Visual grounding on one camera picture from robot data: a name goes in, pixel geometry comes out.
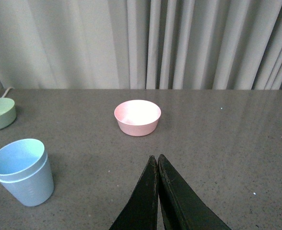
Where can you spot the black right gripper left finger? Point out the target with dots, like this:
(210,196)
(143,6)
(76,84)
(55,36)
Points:
(140,212)

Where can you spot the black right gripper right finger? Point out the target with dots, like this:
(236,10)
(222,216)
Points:
(181,207)

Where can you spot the light blue plastic cup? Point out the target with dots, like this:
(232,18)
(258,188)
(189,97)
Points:
(21,159)

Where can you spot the pink plastic bowl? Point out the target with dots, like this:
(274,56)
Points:
(137,118)

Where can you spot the green plastic bowl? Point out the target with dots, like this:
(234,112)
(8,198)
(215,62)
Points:
(7,112)

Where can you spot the grey pleated curtain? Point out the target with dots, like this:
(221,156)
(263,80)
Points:
(141,44)

